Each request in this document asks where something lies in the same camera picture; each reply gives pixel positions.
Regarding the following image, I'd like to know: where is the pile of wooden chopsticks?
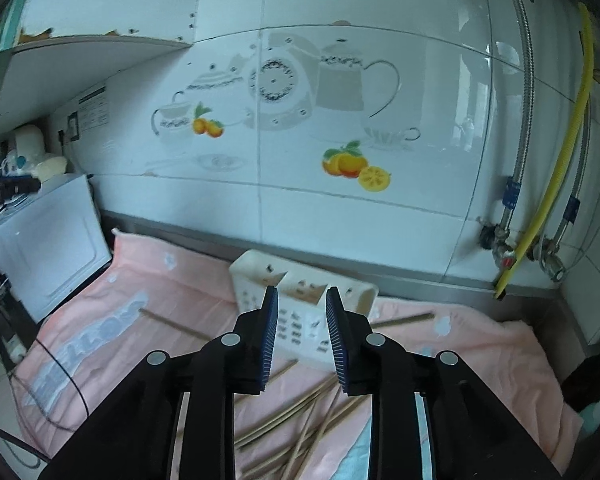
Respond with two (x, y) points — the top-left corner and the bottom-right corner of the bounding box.
(235, 357), (371, 480)

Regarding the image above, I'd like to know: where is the white plastic utensil holder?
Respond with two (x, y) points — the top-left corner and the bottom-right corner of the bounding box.
(229, 249), (380, 371)

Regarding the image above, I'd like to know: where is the yellow gas hose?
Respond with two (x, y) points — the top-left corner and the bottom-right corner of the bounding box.
(494, 2), (595, 301)

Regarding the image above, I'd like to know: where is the black device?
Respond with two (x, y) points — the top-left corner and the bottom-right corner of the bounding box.
(0, 175), (40, 206)

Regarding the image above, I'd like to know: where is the braided metal hose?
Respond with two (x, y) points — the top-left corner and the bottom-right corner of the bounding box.
(554, 105), (592, 251)
(485, 0), (535, 241)

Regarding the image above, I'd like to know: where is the white plush toy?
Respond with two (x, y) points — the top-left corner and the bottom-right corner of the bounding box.
(9, 125), (69, 184)

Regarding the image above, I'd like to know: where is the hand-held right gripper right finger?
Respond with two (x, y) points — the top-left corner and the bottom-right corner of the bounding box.
(325, 286), (563, 480)

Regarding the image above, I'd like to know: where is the white appliance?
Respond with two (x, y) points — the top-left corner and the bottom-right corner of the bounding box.
(0, 174), (113, 325)

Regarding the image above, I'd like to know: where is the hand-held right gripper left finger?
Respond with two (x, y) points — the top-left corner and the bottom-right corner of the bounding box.
(39, 285), (280, 480)

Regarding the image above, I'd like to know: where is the pink towel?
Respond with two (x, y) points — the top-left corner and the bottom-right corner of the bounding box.
(10, 227), (583, 480)

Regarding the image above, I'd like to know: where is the black cable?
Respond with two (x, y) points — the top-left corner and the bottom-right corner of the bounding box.
(10, 337), (93, 431)

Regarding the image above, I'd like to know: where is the white label sticker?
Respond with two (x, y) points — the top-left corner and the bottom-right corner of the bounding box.
(77, 85), (109, 136)

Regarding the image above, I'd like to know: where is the metal valve with red handle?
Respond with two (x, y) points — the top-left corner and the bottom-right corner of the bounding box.
(480, 222), (520, 270)

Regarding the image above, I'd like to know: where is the single wooden chopstick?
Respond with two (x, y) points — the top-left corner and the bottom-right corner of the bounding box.
(372, 312), (435, 330)
(139, 309), (211, 340)

